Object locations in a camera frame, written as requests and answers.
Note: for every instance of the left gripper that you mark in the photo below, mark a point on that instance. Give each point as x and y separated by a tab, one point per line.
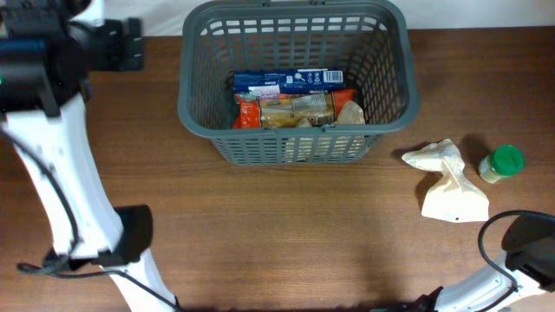
125	57

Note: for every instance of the orange pasta package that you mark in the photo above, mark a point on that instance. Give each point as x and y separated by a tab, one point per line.
291	110

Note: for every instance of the blue cardboard box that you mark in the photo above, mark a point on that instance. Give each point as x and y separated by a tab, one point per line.
291	81

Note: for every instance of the beige pouch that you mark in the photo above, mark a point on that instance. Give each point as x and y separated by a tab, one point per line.
351	115
453	198

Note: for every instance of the green lid jar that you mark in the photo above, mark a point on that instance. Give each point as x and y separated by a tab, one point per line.
502	163

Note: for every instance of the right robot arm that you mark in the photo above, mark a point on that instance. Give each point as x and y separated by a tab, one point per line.
524	268

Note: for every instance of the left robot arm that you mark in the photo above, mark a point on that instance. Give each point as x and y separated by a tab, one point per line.
48	48

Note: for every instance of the grey plastic basket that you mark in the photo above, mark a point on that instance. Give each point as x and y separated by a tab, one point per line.
366	40

